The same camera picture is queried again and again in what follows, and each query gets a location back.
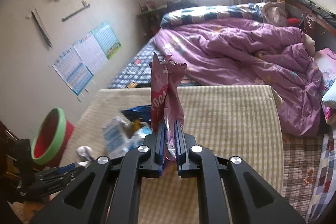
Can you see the dark wooden chair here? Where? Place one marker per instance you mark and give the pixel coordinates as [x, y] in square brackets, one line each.
[8, 161]

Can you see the green chart wall poster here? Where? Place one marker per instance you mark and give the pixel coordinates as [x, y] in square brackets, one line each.
[106, 39]

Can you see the white chart wall poster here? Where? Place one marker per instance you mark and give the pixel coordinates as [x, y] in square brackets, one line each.
[89, 52]

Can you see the yellow biscuit wrapper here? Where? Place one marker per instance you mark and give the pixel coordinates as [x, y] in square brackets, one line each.
[137, 123]

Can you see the dark wall rail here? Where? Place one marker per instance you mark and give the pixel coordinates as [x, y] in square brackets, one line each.
[76, 11]

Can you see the blue patchwork quilt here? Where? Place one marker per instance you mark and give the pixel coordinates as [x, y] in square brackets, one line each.
[204, 14]

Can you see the blue chart wall poster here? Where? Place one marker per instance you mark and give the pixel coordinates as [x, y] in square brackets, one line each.
[72, 71]

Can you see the pink snack wrapper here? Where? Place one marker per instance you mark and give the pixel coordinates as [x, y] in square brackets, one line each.
[160, 98]

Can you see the red soft item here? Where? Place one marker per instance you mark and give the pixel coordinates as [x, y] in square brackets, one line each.
[293, 21]

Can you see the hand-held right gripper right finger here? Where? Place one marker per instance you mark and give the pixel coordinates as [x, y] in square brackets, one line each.
[181, 158]

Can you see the checkered patchwork sheet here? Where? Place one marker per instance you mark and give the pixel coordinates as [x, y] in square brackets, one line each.
[323, 187]

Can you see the white wall socket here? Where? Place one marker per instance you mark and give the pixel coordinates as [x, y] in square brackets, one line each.
[79, 98]

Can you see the dark blue snack wrapper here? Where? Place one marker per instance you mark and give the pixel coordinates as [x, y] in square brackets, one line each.
[136, 111]

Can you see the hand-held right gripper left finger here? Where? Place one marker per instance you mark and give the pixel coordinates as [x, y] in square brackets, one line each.
[158, 158]

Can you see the purple duvet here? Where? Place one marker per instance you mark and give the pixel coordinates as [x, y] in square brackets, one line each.
[236, 61]

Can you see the white paper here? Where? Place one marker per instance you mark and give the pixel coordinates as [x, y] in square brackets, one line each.
[84, 153]

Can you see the red bin with green rim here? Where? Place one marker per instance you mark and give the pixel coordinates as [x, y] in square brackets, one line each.
[44, 140]

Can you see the cream clothes pile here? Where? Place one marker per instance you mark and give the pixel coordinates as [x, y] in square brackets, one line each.
[274, 12]

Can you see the crushed blue white carton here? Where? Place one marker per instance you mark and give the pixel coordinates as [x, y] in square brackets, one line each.
[140, 134]

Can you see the beige striped table cover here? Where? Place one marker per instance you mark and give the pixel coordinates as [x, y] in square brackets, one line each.
[223, 113]

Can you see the small dark desk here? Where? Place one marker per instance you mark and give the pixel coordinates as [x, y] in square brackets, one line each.
[149, 16]

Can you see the dark wooden headboard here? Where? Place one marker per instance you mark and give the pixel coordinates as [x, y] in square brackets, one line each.
[312, 22]

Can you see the light blue pillow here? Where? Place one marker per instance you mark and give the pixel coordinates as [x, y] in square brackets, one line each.
[330, 98]

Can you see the blue plaid bed sheet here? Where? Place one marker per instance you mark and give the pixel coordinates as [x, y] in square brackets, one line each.
[136, 69]

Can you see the pink printed pillow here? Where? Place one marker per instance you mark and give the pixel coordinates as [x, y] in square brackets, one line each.
[328, 69]

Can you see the dark hanging wall strip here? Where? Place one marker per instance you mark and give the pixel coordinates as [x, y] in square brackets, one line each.
[40, 28]

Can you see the brown quilted mattress pad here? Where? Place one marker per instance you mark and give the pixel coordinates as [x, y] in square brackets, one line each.
[302, 161]

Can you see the white milk carton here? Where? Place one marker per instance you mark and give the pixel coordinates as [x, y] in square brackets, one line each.
[114, 134]

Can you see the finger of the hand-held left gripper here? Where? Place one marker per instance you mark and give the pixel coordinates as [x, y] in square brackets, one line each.
[57, 171]
[59, 180]

